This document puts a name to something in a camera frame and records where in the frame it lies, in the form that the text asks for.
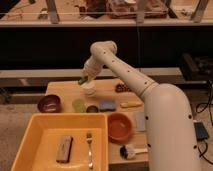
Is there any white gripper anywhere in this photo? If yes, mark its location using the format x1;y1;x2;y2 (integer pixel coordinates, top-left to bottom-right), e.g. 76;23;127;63
83;59;100;81

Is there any green pepper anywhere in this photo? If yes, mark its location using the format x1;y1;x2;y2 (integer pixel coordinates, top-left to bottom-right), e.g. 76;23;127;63
78;77;88;85

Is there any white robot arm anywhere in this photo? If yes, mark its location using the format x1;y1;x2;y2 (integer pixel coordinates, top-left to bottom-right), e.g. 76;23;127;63
83;41;201;171

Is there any white paper cup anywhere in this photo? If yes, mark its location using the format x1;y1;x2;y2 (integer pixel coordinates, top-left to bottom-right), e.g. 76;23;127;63
81;82;96;97

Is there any green plastic cup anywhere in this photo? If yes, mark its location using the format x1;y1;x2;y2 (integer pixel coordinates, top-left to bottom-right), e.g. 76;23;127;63
72;99;86;113

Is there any small dark cup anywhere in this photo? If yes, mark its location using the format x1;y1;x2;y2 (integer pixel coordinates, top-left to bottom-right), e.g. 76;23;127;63
86;105;99;113

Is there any brown food pile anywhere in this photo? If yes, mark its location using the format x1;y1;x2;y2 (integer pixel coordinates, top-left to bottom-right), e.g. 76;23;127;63
115;83;131;93

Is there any blue sponge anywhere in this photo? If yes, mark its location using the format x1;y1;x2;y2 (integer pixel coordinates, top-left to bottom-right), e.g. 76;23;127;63
99;100;116;112

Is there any yellow banana piece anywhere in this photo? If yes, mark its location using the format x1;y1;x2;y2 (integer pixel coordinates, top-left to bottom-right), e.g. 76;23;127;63
120;102;142;108

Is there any dark red bowl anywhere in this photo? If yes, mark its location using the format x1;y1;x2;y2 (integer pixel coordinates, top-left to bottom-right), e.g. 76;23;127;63
37;94;61;113

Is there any orange bowl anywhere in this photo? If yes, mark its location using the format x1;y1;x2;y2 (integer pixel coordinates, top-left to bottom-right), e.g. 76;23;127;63
108;113;133;143

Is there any silver fork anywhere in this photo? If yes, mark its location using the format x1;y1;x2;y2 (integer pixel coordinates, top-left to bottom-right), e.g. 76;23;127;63
86;132;93;171

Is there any wooden table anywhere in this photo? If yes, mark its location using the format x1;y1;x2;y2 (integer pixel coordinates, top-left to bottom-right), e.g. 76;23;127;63
46;79;148;166

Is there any grey cloth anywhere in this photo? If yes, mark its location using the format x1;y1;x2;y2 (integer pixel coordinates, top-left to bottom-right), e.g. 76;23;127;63
135;112;146;132

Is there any brown sponge block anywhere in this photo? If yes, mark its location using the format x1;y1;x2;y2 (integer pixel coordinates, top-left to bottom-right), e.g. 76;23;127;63
56;136;73;163

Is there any white dish brush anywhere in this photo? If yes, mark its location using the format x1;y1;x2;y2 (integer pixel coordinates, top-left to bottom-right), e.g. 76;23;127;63
120;144;148;160

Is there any yellow plastic bin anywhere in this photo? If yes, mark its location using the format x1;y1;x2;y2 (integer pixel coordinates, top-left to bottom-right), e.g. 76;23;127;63
11;113;108;171

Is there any black box on shelf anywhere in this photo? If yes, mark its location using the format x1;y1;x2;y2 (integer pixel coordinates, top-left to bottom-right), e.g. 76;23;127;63
179;53;213;81

